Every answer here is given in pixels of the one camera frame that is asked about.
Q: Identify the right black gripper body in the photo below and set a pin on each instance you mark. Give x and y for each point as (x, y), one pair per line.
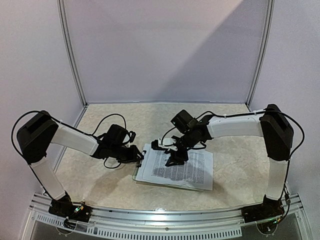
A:
(178, 150)

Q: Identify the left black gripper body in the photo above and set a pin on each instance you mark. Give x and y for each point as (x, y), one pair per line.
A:
(125, 157)

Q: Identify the remaining printed paper stack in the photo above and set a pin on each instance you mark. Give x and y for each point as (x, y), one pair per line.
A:
(198, 170)

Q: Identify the green translucent plastic folder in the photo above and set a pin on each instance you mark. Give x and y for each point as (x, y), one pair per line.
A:
(173, 186)

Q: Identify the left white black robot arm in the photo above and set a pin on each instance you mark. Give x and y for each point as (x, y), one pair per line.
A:
(42, 130)

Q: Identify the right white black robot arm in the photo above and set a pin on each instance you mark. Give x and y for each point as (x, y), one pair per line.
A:
(269, 124)

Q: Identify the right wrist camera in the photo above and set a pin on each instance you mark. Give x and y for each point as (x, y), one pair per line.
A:
(164, 144)

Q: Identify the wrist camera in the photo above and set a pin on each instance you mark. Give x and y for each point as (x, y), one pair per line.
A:
(118, 136)
(164, 144)

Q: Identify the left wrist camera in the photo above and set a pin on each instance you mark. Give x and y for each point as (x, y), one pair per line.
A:
(118, 136)

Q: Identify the aluminium front rail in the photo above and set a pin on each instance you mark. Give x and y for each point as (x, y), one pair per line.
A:
(126, 224)

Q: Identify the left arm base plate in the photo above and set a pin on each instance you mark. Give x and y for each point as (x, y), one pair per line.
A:
(65, 208)

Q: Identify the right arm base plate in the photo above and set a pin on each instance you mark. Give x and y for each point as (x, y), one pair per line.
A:
(264, 213)

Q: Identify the right aluminium frame post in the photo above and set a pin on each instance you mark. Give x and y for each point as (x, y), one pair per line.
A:
(262, 52)

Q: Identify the aluminium frame post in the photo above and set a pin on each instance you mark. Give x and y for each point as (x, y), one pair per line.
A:
(61, 6)
(262, 52)

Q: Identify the left aluminium frame post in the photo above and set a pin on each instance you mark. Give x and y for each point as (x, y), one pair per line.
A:
(61, 6)

